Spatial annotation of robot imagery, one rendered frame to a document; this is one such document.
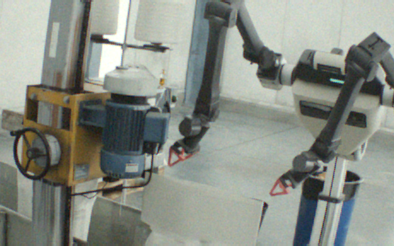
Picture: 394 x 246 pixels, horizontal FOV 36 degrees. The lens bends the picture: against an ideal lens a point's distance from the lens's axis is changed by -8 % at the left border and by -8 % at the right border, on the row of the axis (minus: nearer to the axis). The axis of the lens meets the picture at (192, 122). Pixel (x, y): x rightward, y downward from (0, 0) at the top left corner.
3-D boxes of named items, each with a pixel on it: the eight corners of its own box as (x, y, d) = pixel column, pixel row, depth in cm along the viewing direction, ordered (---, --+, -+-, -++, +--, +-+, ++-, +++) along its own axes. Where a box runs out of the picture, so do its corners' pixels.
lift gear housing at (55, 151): (60, 168, 216) (61, 137, 214) (49, 171, 211) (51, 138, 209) (38, 161, 221) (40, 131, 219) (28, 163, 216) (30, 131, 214)
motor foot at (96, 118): (119, 128, 221) (122, 102, 220) (98, 131, 211) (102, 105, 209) (97, 123, 225) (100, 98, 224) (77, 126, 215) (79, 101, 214)
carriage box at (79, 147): (123, 173, 243) (132, 90, 238) (67, 188, 214) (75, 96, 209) (73, 158, 255) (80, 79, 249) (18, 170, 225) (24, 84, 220)
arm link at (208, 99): (239, 8, 219) (214, -2, 224) (229, 10, 215) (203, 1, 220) (222, 118, 239) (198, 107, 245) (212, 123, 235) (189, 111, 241)
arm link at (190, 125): (221, 108, 237) (202, 99, 242) (203, 108, 228) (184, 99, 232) (210, 138, 240) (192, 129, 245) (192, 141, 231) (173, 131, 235)
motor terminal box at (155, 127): (167, 146, 222) (171, 112, 220) (164, 153, 212) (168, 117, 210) (143, 143, 223) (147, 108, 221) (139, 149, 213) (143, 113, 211)
